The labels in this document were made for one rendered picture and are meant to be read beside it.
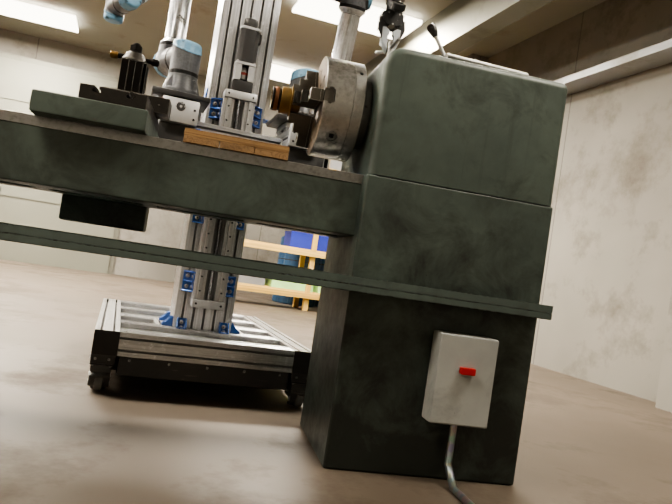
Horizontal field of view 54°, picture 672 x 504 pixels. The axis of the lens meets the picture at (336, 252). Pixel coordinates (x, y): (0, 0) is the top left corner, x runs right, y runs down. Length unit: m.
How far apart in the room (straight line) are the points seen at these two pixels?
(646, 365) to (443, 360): 3.37
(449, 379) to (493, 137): 0.74
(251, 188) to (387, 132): 0.43
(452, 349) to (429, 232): 0.35
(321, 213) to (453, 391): 0.64
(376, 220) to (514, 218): 0.43
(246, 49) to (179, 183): 1.12
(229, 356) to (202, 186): 0.88
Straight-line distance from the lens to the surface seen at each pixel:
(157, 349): 2.57
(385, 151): 1.95
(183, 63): 2.76
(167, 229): 10.34
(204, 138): 1.93
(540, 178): 2.13
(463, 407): 1.98
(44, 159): 1.98
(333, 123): 2.01
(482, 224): 2.04
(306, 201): 1.94
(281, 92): 2.12
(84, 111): 1.91
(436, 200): 1.98
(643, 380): 5.21
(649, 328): 5.20
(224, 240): 2.81
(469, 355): 1.96
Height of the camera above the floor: 0.57
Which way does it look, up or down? 1 degrees up
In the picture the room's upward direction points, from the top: 9 degrees clockwise
